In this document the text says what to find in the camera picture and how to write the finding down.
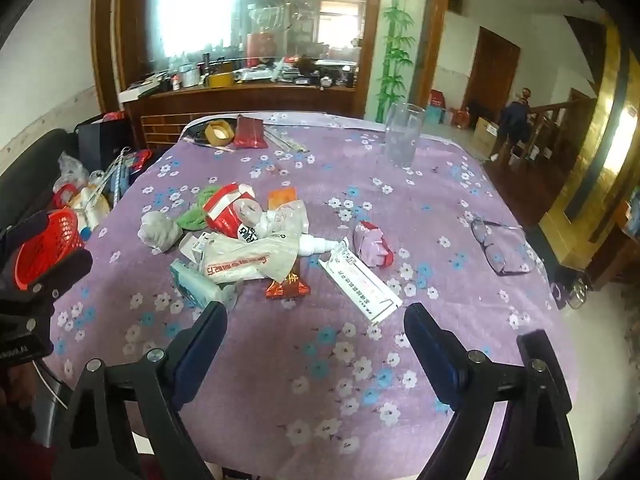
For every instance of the round metal tin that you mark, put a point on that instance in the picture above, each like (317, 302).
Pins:
(188, 77)

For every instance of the red orange foil wrapper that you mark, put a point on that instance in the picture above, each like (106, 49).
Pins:
(287, 288)

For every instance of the pink red snack bag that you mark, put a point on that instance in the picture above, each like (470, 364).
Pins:
(372, 242)

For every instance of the black leather sofa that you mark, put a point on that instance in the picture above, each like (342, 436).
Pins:
(30, 165)

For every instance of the red gift box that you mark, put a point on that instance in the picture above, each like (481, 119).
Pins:
(261, 44)

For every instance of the tan tape roll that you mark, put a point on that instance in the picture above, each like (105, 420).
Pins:
(212, 135)

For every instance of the yellow tape roll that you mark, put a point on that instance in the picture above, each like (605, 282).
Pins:
(222, 80)

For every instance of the white plastic bag red print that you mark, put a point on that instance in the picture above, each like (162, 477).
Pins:
(240, 261)

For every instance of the clear plastic ruler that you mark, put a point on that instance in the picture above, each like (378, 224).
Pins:
(287, 141)

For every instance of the wooden door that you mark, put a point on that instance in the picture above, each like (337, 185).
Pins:
(492, 70)

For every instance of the clear glass cup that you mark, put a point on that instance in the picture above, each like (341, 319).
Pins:
(402, 135)

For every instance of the grey crumpled tissue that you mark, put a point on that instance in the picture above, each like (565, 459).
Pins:
(160, 230)

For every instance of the blue round lid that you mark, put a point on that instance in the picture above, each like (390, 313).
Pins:
(85, 232)

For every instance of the crushed red white paper cup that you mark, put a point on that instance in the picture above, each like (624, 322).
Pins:
(225, 210)

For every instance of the wooden chopstick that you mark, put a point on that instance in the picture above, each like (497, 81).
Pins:
(215, 147)

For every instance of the clear glass jar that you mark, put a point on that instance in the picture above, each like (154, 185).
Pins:
(575, 294)

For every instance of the white folding ruler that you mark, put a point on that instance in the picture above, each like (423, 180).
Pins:
(117, 175)

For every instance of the cardboard box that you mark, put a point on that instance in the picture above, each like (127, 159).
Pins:
(485, 132)

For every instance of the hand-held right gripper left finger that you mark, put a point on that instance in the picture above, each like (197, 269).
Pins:
(200, 342)

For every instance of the clear plastic bag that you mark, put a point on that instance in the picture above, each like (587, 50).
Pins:
(70, 166)

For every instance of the black shopping bag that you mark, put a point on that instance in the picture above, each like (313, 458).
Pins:
(100, 142)

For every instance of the green fluffy cloth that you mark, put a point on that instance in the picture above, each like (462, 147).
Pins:
(192, 217)

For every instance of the small white carton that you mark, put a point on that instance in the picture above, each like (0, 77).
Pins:
(191, 245)

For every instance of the black plastic bag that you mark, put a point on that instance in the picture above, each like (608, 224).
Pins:
(195, 132)

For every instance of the eyeglasses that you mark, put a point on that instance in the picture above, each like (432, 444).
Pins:
(510, 260)

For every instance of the white flat box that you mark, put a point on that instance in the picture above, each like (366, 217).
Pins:
(139, 93)

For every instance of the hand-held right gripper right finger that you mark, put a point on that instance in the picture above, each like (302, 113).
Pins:
(431, 355)

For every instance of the wooden stair railing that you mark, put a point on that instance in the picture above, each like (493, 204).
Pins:
(550, 120)

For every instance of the black bottle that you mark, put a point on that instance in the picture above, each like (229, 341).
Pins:
(205, 63)

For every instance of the blue cloth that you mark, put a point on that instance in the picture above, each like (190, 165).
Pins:
(126, 180)

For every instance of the red plastic basket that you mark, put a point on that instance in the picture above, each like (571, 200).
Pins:
(45, 245)

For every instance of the purple floral tablecloth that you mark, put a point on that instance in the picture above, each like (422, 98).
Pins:
(300, 355)

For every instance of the red printed bag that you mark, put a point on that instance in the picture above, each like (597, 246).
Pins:
(139, 158)

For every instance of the dark red packet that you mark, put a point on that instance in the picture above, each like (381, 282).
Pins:
(248, 132)

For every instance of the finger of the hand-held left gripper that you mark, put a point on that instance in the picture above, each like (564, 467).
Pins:
(65, 267)
(20, 232)

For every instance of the large glass window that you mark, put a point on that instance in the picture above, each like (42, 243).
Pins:
(200, 10)

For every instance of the wooden brick pattern counter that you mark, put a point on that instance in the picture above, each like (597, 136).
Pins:
(165, 115)

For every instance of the long white carton box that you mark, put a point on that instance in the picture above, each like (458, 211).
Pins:
(360, 287)

